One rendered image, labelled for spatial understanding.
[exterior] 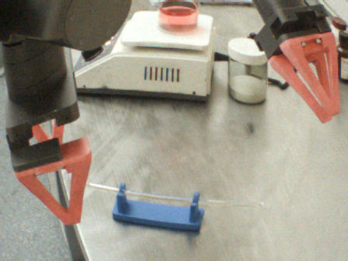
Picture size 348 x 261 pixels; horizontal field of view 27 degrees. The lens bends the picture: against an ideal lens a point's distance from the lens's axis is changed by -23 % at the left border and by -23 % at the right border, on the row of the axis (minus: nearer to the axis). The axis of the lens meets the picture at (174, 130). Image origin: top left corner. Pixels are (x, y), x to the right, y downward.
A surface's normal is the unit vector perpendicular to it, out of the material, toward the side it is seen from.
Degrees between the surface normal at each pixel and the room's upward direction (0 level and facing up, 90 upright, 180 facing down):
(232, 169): 0
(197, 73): 90
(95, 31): 84
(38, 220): 0
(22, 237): 0
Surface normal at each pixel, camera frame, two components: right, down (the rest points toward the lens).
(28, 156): -0.16, -0.81
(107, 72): -0.12, 0.53
